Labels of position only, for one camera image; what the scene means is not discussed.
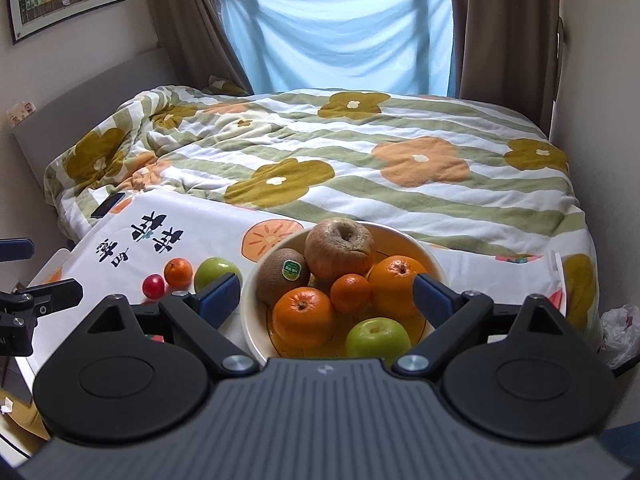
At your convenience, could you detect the reddish yellow apple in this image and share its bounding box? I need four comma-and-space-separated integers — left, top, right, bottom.
304, 217, 375, 283

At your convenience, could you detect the small mandarin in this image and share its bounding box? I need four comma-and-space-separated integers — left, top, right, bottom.
330, 274, 371, 314
163, 258, 193, 290

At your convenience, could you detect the floral striped duvet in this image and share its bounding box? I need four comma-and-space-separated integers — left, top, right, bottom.
42, 83, 603, 347

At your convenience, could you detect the large orange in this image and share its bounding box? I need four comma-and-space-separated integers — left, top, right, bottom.
368, 256, 426, 320
271, 287, 337, 350

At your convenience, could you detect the large green apple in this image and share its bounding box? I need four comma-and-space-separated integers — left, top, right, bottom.
345, 318, 411, 366

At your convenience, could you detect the white plastic bag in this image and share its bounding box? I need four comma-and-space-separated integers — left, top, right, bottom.
599, 304, 640, 370

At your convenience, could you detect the small green apple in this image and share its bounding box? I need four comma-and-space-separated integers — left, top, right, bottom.
193, 257, 243, 292

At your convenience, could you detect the black smartphone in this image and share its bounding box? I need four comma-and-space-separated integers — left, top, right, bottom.
91, 192, 126, 219

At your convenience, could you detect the light blue window sheet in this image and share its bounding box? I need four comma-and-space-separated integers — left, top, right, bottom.
221, 0, 456, 96

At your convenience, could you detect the brown kiwi with sticker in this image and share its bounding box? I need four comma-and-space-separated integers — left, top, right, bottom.
256, 248, 310, 308

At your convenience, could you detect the wall socket plate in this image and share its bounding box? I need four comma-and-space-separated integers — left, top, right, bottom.
6, 101, 36, 127

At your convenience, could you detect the brown right curtain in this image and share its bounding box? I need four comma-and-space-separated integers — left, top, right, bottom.
451, 0, 560, 133

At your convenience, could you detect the cream ceramic fruit bowl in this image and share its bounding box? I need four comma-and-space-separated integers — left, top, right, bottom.
240, 218, 447, 362

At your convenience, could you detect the brown curtain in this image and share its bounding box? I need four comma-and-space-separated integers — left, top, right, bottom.
451, 0, 560, 133
146, 0, 253, 96

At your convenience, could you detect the brown left curtain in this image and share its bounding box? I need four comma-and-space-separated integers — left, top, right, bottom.
146, 0, 253, 96

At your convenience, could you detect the white fruit print tablecloth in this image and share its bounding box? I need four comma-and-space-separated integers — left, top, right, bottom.
24, 190, 569, 380

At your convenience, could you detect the large orange in bowl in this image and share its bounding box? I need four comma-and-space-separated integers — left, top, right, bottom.
368, 256, 426, 320

